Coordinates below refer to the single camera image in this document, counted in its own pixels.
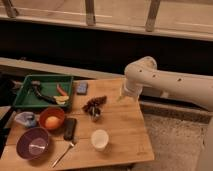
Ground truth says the dark red grape bunch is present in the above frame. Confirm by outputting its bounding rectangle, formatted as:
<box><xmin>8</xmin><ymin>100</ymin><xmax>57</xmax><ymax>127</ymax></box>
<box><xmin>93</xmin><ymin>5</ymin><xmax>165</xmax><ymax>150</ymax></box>
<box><xmin>82</xmin><ymin>96</ymin><xmax>107</xmax><ymax>115</ymax></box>

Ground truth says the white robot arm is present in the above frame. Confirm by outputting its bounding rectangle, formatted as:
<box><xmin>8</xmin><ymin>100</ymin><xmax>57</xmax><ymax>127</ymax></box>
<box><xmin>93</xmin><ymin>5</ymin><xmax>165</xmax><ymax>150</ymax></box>
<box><xmin>118</xmin><ymin>56</ymin><xmax>213</xmax><ymax>171</ymax></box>

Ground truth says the orange bowl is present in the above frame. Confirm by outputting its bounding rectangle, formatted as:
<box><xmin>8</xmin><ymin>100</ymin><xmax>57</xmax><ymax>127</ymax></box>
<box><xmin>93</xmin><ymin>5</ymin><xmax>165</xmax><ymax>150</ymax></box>
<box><xmin>39</xmin><ymin>107</ymin><xmax>65</xmax><ymax>130</ymax></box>

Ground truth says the purple bowl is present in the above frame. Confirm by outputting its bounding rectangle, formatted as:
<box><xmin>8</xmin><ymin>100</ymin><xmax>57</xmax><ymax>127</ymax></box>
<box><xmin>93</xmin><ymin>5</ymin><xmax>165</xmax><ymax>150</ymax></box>
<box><xmin>16</xmin><ymin>127</ymin><xmax>50</xmax><ymax>160</ymax></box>

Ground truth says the blue sponge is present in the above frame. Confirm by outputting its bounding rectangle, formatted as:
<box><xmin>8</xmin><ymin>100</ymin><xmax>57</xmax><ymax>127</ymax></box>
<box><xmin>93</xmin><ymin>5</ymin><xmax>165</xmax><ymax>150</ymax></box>
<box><xmin>76</xmin><ymin>81</ymin><xmax>88</xmax><ymax>95</ymax></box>

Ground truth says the white cup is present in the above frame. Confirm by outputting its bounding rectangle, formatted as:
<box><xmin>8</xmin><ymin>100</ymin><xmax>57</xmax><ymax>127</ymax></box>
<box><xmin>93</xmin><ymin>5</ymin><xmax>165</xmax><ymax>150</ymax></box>
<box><xmin>91</xmin><ymin>129</ymin><xmax>109</xmax><ymax>151</ymax></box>

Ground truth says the black rectangular block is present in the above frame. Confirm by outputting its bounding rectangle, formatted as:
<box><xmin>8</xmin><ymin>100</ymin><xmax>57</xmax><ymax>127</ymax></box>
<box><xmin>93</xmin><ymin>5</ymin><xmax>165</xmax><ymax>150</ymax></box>
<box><xmin>64</xmin><ymin>118</ymin><xmax>77</xmax><ymax>141</ymax></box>

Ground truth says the metal spoon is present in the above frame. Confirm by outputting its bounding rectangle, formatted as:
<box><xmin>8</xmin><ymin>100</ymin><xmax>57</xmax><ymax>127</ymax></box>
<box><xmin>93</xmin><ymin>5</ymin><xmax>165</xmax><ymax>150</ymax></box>
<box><xmin>51</xmin><ymin>140</ymin><xmax>77</xmax><ymax>168</ymax></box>

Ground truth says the yellow banana slice toy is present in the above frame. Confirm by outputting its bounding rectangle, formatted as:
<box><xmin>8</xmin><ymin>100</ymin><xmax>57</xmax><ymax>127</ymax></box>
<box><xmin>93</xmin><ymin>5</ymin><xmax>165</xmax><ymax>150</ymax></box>
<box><xmin>54</xmin><ymin>96</ymin><xmax>69</xmax><ymax>105</ymax></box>

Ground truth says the orange fruit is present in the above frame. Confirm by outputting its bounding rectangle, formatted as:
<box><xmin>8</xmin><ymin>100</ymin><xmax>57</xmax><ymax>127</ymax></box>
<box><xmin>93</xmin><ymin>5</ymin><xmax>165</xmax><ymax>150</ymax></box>
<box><xmin>45</xmin><ymin>116</ymin><xmax>60</xmax><ymax>130</ymax></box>

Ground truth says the green plastic tray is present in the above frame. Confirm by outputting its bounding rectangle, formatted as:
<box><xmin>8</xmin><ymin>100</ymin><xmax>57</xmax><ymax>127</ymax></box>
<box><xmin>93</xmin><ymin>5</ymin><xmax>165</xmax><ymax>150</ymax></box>
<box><xmin>13</xmin><ymin>74</ymin><xmax>73</xmax><ymax>110</ymax></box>

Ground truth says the crumpled blue cloth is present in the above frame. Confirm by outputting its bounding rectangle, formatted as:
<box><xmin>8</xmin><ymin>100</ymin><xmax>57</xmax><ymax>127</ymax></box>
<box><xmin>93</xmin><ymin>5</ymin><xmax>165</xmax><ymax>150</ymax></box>
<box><xmin>14</xmin><ymin>112</ymin><xmax>37</xmax><ymax>128</ymax></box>

